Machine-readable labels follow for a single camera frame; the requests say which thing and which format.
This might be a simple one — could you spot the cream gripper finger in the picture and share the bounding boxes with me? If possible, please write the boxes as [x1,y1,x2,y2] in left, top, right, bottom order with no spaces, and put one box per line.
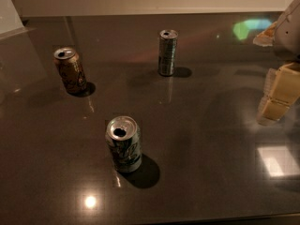
[253,22,277,47]
[257,62,300,126]

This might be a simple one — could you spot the slim silver redbull can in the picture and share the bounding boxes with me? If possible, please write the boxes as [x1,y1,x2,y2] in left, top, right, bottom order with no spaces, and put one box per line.
[158,29,178,76]

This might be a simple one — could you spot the green 7up can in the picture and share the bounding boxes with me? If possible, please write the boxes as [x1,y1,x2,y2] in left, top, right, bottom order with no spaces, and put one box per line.
[105,116,142,173]

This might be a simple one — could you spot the brown soda can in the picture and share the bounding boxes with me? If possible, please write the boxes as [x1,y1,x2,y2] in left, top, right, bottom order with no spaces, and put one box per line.
[53,47,87,94]

